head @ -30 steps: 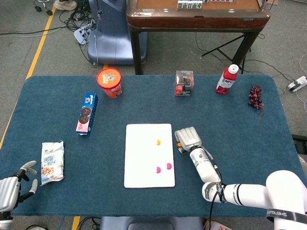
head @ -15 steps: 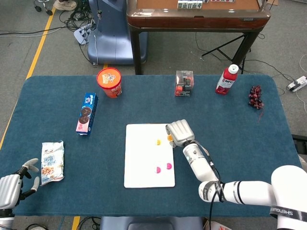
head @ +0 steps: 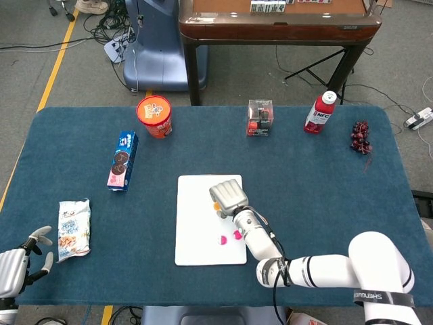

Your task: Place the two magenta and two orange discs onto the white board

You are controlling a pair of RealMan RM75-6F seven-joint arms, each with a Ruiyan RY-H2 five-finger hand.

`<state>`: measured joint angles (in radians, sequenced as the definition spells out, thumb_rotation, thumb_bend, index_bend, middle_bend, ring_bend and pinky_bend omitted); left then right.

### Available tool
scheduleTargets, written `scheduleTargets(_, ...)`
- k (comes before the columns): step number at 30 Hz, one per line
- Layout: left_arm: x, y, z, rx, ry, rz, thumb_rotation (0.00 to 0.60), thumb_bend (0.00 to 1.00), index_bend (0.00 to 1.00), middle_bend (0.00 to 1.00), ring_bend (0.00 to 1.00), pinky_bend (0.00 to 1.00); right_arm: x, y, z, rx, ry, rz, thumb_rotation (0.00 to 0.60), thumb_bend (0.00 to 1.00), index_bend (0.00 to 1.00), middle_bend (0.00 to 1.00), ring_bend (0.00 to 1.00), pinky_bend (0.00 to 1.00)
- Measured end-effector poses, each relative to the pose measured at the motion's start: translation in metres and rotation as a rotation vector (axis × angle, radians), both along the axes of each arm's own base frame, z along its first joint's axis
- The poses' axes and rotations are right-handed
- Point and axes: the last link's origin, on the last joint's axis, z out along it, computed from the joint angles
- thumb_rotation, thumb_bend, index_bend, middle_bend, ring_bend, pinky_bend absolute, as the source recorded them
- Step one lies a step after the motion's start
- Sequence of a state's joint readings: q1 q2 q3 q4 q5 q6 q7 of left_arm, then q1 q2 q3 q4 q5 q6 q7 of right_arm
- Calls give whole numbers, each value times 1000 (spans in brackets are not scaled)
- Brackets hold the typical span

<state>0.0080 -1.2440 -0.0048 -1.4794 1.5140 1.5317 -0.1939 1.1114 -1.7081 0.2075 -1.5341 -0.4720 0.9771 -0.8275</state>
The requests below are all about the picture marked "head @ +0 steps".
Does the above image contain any left robot hand silver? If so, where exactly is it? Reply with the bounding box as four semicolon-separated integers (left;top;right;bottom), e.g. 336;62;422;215
0;225;54;299

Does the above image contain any right robot hand silver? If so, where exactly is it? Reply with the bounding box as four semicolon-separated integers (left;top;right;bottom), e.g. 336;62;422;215
208;178;250;219

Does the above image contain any white rectangular board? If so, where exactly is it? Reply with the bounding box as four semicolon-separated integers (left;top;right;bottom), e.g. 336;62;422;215
174;174;248;267

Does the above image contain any white snack bag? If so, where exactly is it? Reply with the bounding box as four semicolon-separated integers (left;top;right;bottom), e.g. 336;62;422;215
56;198;92;263

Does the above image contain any blue table cloth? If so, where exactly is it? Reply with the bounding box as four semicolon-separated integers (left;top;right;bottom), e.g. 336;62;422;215
0;105;433;307

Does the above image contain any clear coffee capsule box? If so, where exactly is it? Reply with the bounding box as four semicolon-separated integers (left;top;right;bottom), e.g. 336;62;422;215
246;99;275;137

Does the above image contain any blue cookie box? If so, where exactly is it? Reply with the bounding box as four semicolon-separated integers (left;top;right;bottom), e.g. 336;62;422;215
106;131;140;193

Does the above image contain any orange instant noodle cup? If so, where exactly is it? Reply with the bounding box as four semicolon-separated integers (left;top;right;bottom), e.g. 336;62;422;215
135;95;173;140

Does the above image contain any red juice bottle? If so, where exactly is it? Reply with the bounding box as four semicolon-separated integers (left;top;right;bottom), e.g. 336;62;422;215
303;90;338;134

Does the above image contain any blue grey robot torso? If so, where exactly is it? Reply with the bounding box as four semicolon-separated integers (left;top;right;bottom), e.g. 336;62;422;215
140;305;288;325

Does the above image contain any dark red grape bunch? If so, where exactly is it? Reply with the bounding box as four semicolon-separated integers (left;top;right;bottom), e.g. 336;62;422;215
349;120;374;156

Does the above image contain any brown wooden mahjong table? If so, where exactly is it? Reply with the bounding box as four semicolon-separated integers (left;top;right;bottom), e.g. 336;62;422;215
178;0;383;106

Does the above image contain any white power strip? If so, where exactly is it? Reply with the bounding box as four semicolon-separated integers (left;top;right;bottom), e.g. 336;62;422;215
404;106;433;131
103;32;136;64

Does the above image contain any bamboo marked mahjong tile row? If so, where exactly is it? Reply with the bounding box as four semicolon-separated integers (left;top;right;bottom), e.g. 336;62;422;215
250;0;287;14

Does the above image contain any black rolling stool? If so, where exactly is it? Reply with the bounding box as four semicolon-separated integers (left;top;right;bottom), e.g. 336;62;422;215
47;0;75;23

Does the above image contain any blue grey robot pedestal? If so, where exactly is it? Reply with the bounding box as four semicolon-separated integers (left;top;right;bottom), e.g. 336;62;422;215
122;0;209;93

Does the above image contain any black metal frame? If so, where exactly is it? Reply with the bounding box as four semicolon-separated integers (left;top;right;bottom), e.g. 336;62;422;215
411;189;433;232

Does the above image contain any black cable bundle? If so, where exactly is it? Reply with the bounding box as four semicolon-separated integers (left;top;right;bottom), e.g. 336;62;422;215
83;6;139;92

